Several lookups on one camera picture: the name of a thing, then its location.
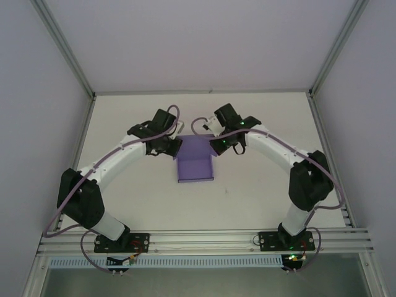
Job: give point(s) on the aluminium left side rail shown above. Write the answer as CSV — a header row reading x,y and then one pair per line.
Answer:
x,y
82,133

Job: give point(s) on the aluminium left frame post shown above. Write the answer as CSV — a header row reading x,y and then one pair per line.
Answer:
x,y
62,46

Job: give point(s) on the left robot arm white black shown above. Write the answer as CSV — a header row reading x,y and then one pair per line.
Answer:
x,y
105,219

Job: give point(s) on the aluminium frame post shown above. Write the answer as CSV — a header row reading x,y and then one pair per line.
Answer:
x,y
340,46
62,46

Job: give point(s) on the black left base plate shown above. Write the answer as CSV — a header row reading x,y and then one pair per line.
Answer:
x,y
140,241

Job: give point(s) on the aluminium right side rail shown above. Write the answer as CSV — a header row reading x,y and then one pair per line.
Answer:
x,y
328,145

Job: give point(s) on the grey metal sheet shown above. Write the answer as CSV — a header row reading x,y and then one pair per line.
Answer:
x,y
201,283

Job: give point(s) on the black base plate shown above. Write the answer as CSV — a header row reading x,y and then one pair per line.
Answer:
x,y
269,241
140,241

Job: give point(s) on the aluminium rail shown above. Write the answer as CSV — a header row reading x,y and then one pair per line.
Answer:
x,y
82,133
201,239
328,145
185,92

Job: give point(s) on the purple cloth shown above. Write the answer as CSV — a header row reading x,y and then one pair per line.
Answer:
x,y
195,173

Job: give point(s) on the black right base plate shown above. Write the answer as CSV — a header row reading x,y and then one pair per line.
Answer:
x,y
269,241

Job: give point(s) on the aluminium front rail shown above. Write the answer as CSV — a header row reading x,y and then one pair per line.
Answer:
x,y
201,239

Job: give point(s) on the aluminium back rail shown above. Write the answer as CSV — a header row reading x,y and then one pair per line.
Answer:
x,y
185,92

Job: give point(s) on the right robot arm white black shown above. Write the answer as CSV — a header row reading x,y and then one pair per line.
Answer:
x,y
297,210

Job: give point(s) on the aluminium right frame post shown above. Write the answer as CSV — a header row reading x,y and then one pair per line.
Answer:
x,y
340,46

